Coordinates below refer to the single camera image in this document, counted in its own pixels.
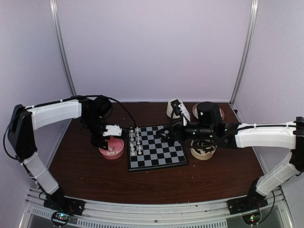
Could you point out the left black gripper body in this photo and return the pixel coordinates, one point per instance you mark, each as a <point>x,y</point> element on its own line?
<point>95,141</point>

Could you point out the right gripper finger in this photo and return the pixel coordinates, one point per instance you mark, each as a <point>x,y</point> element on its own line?
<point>166,131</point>
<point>167,139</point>

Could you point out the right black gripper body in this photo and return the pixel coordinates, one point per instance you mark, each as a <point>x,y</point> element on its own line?
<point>183,137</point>

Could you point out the white king piece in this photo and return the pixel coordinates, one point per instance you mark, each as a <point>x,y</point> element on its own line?
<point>132,149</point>

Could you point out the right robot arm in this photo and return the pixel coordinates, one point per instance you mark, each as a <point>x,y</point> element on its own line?
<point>210,128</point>

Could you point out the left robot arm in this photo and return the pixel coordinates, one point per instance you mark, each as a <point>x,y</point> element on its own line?
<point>27,121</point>

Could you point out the white chess pieces pile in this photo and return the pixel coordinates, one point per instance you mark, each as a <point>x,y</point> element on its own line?
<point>111,151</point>

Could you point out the black white chess board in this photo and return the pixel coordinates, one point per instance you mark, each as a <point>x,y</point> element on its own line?
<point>155,154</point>

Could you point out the black chess pieces pile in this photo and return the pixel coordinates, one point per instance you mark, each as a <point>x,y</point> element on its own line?
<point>201,143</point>

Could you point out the pink bowl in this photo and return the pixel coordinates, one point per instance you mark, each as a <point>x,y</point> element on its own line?
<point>114,143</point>

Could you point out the cream ribbed mug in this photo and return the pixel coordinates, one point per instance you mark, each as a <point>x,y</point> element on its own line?
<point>169,109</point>

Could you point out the cream bowl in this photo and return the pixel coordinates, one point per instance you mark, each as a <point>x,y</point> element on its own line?
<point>205,153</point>

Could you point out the patterned saucer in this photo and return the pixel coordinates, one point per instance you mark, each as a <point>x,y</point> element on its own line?
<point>195,112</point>

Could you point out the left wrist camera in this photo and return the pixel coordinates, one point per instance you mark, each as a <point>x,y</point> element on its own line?
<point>112,130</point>

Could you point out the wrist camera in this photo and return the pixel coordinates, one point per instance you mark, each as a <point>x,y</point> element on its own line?
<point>112,130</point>
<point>179,109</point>

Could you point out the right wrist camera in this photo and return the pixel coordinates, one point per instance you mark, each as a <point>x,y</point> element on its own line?
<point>179,109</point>

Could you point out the left aluminium frame post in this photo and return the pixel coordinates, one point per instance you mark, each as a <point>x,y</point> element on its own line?
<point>62,51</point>

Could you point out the aluminium frame post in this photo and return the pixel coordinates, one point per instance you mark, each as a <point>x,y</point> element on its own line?
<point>62,51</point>
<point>246,50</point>

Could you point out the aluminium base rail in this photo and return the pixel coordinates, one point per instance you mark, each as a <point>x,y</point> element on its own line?
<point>208,214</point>

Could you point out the right aluminium frame post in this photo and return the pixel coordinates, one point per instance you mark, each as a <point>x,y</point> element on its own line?
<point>246,50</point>

